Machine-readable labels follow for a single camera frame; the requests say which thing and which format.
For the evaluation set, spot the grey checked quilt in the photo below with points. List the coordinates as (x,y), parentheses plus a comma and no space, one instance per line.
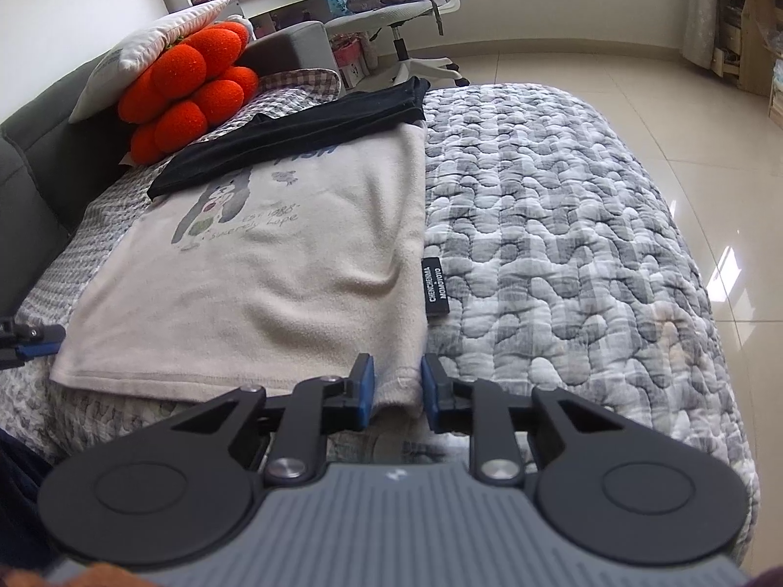
(550,226)

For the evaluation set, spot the grey office chair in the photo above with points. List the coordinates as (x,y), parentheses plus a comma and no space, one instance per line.
(391,15)

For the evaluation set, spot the beige printed sweatshirt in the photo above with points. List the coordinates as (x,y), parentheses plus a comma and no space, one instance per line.
(275,287)

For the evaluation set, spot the white pillow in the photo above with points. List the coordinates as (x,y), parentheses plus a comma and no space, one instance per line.
(140,55)

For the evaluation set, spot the grey curtain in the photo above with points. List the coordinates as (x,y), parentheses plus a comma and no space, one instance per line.
(700,6)

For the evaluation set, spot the white pink storage box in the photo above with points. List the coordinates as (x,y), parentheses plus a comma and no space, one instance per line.
(352,64)

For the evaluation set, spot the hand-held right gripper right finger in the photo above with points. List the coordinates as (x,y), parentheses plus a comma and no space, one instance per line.
(430,394)

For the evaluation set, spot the black top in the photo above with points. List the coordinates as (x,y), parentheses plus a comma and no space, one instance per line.
(275,134)

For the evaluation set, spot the wooden shelf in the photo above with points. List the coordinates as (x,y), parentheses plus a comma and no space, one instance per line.
(752,24)

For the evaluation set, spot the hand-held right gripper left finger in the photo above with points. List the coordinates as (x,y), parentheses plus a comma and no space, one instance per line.
(367,391)

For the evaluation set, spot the grey sofa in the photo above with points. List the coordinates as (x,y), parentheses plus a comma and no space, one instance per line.
(36,165)

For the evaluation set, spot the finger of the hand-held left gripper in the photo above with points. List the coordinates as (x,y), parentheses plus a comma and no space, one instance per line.
(36,351)
(43,335)

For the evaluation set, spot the orange plush cushion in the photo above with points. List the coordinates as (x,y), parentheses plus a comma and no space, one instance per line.
(183,92)

